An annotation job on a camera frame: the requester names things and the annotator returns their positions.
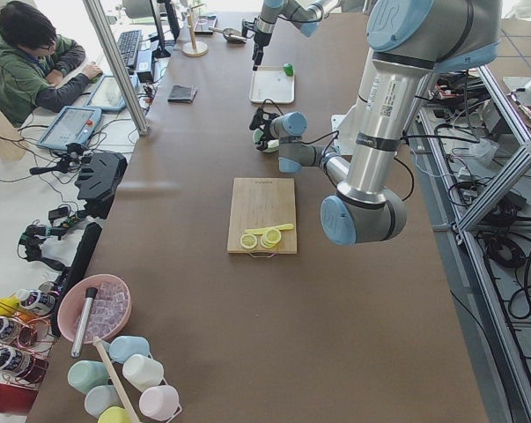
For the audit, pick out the white cup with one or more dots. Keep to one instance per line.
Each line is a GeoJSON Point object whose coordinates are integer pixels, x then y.
{"type": "Point", "coordinates": [143, 372]}

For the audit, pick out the black keyboard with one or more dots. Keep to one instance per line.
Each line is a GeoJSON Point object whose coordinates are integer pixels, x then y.
{"type": "Point", "coordinates": [128, 43]}

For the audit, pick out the grey blue cup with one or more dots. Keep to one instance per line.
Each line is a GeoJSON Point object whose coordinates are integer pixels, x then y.
{"type": "Point", "coordinates": [100, 398]}

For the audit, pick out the pastel blue cup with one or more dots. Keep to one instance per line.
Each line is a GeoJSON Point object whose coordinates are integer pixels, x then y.
{"type": "Point", "coordinates": [123, 347]}

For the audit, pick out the cream rabbit print tray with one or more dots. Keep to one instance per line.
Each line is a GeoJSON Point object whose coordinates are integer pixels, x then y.
{"type": "Point", "coordinates": [271, 82]}

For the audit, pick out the wooden mug tree stand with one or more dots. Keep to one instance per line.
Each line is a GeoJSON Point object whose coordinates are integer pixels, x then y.
{"type": "Point", "coordinates": [193, 48]}

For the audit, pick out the grey folded cloth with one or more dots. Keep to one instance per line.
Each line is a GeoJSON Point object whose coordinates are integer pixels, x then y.
{"type": "Point", "coordinates": [182, 94]}

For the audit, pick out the metal tube in bowl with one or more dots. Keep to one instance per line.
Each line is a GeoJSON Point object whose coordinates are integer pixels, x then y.
{"type": "Point", "coordinates": [77, 344]}

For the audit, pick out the metal scoop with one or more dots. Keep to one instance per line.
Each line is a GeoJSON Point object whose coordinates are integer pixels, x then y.
{"type": "Point", "coordinates": [230, 34]}

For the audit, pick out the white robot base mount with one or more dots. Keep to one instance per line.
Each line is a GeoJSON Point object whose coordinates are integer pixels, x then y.
{"type": "Point", "coordinates": [348, 125]}

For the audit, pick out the pink bowl with ice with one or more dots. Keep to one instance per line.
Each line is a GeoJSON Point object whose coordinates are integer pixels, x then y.
{"type": "Point", "coordinates": [111, 308]}

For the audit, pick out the wooden cutting board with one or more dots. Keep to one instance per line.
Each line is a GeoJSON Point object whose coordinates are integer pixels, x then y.
{"type": "Point", "coordinates": [258, 203]}

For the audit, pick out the person in green jacket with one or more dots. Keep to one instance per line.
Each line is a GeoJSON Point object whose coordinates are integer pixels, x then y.
{"type": "Point", "coordinates": [39, 68]}

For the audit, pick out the aluminium frame post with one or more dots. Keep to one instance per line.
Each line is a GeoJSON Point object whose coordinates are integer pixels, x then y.
{"type": "Point", "coordinates": [103, 31]}

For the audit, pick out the mint green cup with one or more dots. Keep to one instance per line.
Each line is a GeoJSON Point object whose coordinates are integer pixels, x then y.
{"type": "Point", "coordinates": [84, 375]}

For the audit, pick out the blue teach pendant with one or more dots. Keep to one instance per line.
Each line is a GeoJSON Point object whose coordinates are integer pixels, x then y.
{"type": "Point", "coordinates": [106, 95]}
{"type": "Point", "coordinates": [72, 125]}

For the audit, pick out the green lime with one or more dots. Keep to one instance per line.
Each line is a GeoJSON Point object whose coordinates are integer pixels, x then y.
{"type": "Point", "coordinates": [288, 69]}

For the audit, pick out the lemon slice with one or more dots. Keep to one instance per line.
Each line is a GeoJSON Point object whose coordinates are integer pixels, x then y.
{"type": "Point", "coordinates": [248, 241]}
{"type": "Point", "coordinates": [270, 239]}

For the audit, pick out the yellow plastic knife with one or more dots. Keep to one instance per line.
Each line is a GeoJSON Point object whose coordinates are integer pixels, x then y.
{"type": "Point", "coordinates": [263, 230]}

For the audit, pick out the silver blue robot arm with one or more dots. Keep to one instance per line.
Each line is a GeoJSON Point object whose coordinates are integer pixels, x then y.
{"type": "Point", "coordinates": [306, 19]}
{"type": "Point", "coordinates": [408, 40]}

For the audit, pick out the yellow cup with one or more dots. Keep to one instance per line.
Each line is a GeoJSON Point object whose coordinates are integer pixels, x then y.
{"type": "Point", "coordinates": [114, 414]}

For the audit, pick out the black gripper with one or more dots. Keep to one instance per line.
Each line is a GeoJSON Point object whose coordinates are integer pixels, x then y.
{"type": "Point", "coordinates": [263, 122]}
{"type": "Point", "coordinates": [260, 41]}

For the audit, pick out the pink cup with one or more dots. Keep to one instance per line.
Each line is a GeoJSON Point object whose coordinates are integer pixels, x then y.
{"type": "Point", "coordinates": [160, 403]}

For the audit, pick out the lower lemon slice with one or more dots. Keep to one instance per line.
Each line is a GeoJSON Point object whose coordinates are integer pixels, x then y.
{"type": "Point", "coordinates": [248, 241]}

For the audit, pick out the upper lemon slice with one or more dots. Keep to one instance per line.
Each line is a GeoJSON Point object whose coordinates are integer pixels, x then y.
{"type": "Point", "coordinates": [270, 239]}

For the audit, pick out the mint green bowl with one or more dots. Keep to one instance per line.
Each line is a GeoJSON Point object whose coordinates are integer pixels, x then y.
{"type": "Point", "coordinates": [271, 145]}

